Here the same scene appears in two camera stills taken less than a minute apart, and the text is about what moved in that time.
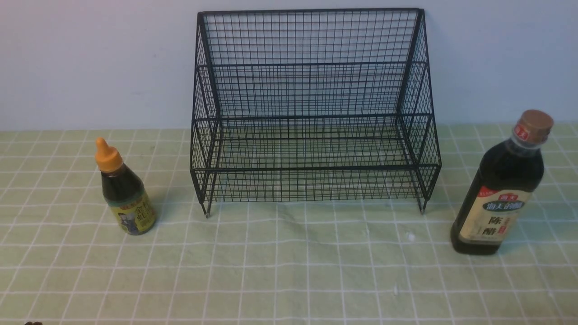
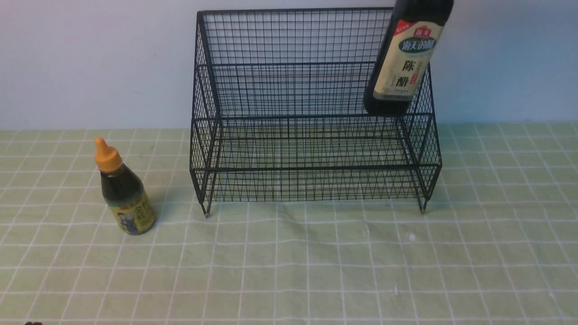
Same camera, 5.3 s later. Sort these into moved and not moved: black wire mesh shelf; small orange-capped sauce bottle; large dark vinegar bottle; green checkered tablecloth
Moved: large dark vinegar bottle
Not moved: small orange-capped sauce bottle; green checkered tablecloth; black wire mesh shelf
